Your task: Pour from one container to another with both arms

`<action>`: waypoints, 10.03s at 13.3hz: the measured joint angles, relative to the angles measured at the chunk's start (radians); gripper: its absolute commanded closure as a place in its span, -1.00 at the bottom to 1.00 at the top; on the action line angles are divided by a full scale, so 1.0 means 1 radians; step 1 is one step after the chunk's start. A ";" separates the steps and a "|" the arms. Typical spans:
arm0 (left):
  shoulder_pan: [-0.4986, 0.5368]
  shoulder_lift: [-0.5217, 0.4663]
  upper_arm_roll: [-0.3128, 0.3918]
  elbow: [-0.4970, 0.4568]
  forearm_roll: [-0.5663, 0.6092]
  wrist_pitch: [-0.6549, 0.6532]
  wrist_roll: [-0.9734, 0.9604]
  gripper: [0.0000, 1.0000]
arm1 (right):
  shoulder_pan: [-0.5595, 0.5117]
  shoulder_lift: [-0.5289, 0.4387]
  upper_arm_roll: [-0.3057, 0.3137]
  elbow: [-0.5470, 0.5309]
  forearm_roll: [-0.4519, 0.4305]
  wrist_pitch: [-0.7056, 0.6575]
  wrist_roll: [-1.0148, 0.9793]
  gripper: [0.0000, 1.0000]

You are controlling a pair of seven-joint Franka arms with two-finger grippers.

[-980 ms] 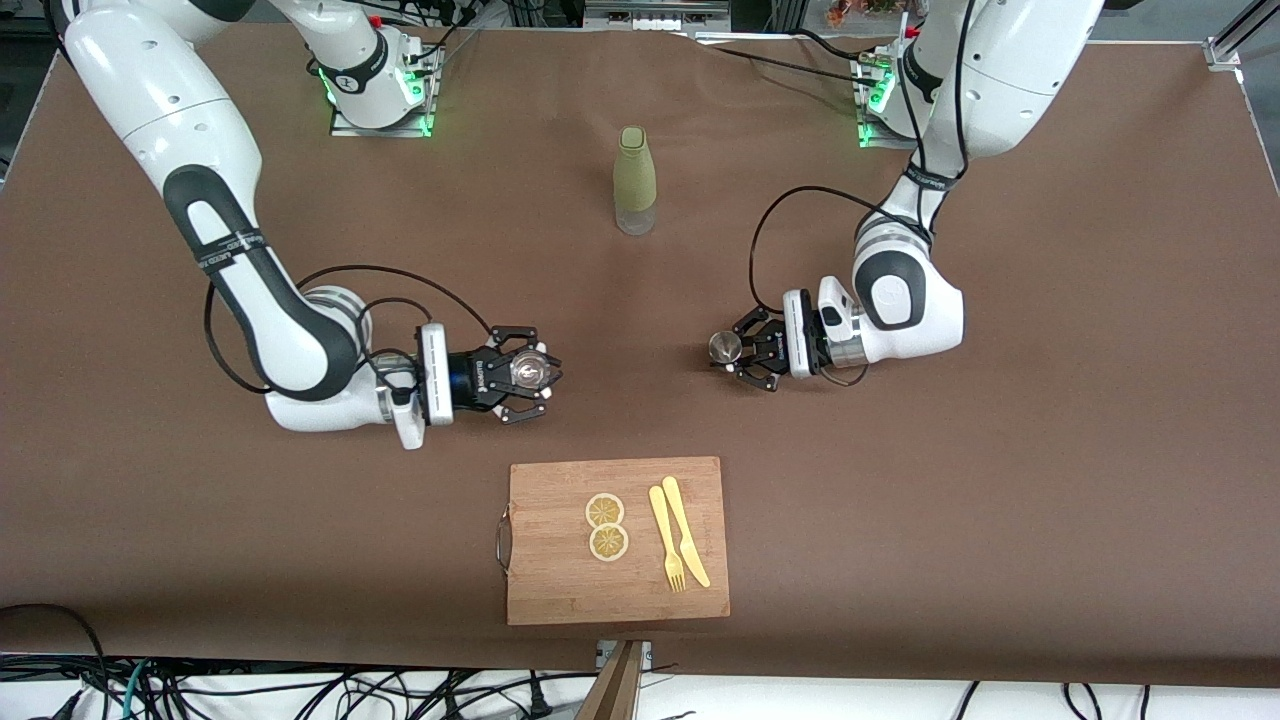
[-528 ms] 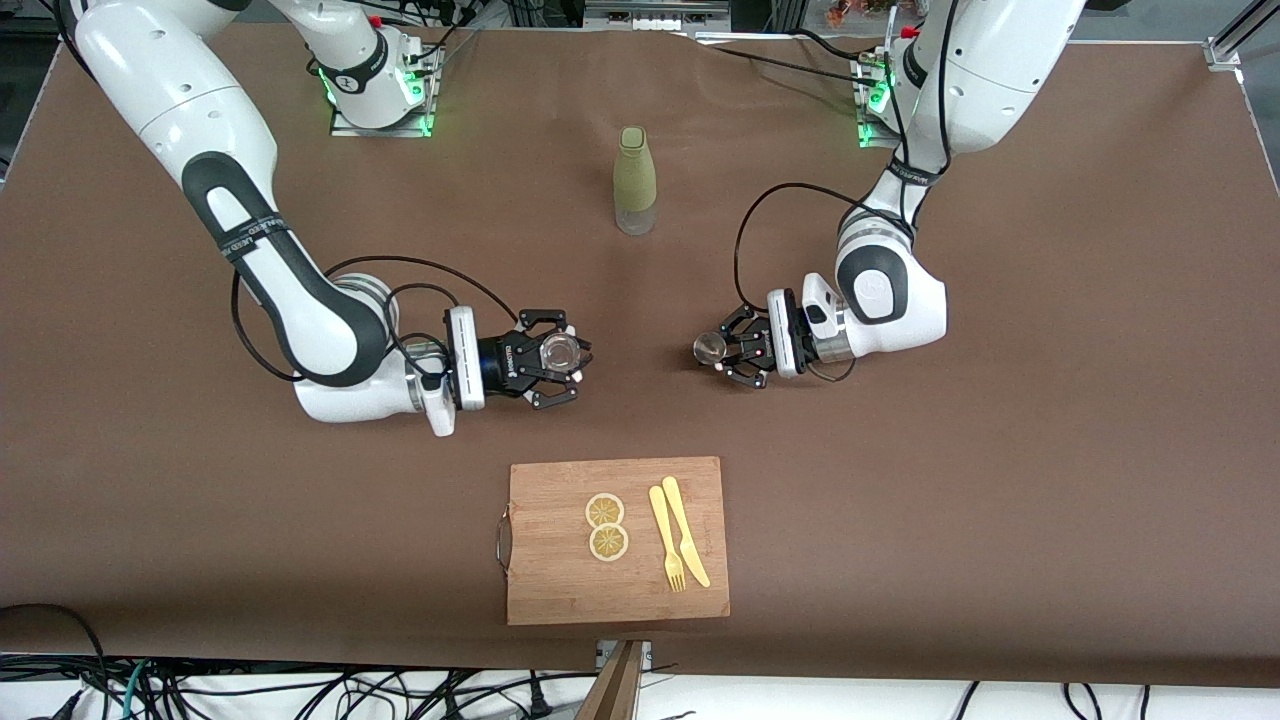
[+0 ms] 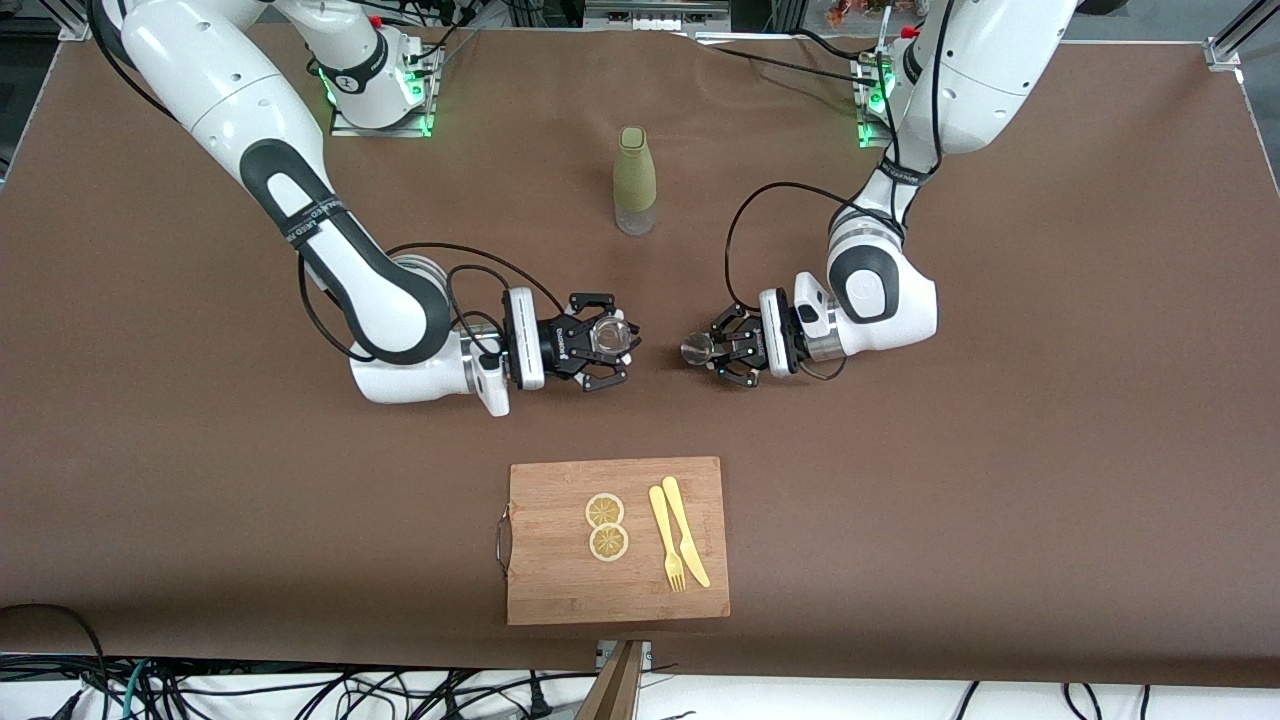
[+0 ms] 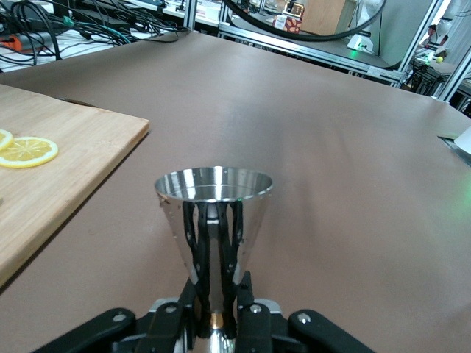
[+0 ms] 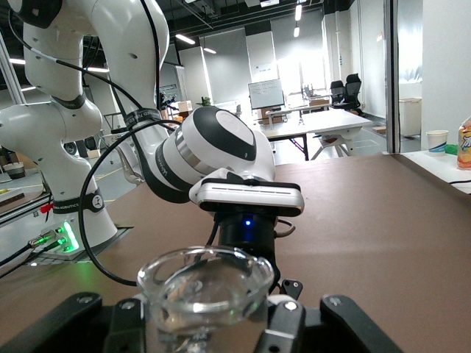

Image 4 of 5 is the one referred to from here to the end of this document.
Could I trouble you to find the steel cone jigger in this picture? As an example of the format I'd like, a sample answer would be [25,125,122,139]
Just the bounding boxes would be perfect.
[153,165,275,353]

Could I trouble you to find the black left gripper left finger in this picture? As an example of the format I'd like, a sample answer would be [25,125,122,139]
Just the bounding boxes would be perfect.
[32,274,202,353]

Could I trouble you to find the metal cutting board handle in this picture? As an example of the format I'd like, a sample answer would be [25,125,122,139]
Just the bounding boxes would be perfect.
[58,97,99,109]

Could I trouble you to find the aluminium frame structure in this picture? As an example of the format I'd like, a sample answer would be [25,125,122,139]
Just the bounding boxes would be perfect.
[185,0,471,102]

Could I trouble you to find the red patterned box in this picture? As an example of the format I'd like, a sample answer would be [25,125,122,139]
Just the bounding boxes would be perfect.
[272,13,303,35]

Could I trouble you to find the plain wooden box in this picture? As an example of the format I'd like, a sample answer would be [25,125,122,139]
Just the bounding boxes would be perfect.
[303,0,347,37]

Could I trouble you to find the bamboo cutting board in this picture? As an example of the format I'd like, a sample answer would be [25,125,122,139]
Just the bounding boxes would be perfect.
[0,83,151,288]

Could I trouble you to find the teal green cable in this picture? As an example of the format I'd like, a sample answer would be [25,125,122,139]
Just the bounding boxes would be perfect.
[61,15,133,43]

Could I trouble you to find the white base with green light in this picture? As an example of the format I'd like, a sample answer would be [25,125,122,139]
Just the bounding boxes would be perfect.
[345,33,375,52]

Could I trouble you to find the lemon slice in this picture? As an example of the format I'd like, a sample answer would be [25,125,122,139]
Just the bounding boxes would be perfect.
[0,129,15,153]
[0,136,60,170]

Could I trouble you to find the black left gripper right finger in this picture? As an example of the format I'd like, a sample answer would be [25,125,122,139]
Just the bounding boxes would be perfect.
[234,271,377,353]

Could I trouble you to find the orange cable connector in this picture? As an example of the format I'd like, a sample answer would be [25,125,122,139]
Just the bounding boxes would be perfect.
[0,35,22,51]

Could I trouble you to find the thick black hose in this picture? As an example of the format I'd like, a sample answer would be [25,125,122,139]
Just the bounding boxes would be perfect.
[220,0,388,42]

